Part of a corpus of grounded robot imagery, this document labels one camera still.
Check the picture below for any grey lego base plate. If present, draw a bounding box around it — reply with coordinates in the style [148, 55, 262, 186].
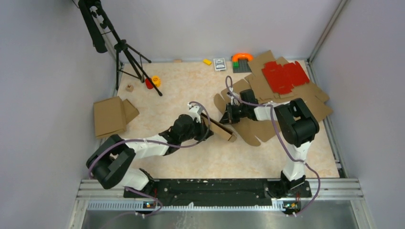
[233, 60, 252, 73]

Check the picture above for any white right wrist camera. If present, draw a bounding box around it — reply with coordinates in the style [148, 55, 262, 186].
[230, 94, 240, 105]

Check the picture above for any yellow small block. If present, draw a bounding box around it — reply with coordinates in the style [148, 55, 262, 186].
[203, 59, 212, 65]

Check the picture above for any playing card deck box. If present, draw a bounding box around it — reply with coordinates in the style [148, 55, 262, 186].
[213, 58, 226, 72]

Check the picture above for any yellow round toy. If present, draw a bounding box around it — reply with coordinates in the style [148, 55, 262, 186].
[152, 75, 161, 88]

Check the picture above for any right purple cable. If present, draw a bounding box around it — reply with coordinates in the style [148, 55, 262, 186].
[225, 75, 321, 217]

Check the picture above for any small brown cardboard blank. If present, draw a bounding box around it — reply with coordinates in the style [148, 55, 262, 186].
[245, 73, 295, 100]

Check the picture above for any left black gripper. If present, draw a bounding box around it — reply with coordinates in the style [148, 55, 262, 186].
[180, 117, 213, 143]

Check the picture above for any red flat cardboard blank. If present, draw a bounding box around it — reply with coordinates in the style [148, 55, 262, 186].
[262, 61, 309, 95]

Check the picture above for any black camera tripod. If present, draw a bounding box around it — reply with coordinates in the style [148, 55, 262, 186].
[74, 0, 163, 96]

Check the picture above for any small wooden cube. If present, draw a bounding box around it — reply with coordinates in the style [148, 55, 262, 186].
[125, 84, 134, 92]

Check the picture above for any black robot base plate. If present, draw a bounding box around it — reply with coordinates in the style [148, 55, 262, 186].
[142, 178, 312, 207]

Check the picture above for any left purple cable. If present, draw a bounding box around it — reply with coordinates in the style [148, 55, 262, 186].
[88, 101, 212, 217]

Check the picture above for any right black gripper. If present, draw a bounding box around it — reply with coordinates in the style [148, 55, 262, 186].
[218, 103, 248, 126]

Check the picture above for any folded brown cardboard box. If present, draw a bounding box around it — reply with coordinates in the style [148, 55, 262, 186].
[93, 96, 139, 139]

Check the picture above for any brown cardboard box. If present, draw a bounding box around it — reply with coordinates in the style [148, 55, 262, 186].
[200, 113, 237, 142]
[93, 96, 139, 139]

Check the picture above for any large brown cardboard sheet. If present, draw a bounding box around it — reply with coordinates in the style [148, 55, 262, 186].
[213, 49, 334, 147]

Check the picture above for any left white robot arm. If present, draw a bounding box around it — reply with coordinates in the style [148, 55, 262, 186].
[86, 114, 213, 197]

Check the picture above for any orange horseshoe toy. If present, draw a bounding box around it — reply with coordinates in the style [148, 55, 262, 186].
[232, 53, 254, 62]

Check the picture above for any purple cable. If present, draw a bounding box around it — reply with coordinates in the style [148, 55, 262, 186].
[88, 101, 212, 217]
[225, 75, 321, 217]

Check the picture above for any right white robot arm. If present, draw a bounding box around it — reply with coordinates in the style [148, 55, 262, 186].
[220, 89, 320, 198]

